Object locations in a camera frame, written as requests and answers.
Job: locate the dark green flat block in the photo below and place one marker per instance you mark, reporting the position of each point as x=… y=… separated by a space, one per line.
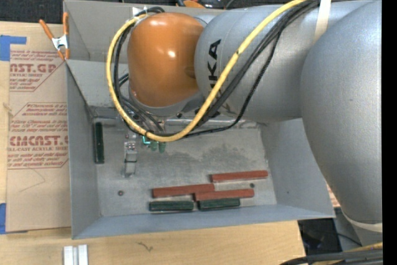
x=171 y=206
x=219 y=204
x=99 y=142

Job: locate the red-brown flat block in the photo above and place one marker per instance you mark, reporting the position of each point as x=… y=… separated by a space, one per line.
x=239 y=176
x=181 y=190
x=224 y=194

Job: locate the grey metal bin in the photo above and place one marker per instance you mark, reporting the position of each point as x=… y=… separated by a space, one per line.
x=186 y=164

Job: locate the brown cardboard board, red print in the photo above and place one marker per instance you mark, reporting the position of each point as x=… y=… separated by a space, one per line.
x=37 y=183

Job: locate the black cylinder on white bracket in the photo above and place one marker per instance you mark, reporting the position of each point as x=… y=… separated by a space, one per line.
x=179 y=115

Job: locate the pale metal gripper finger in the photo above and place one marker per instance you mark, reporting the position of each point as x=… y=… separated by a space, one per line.
x=131 y=146
x=130 y=166

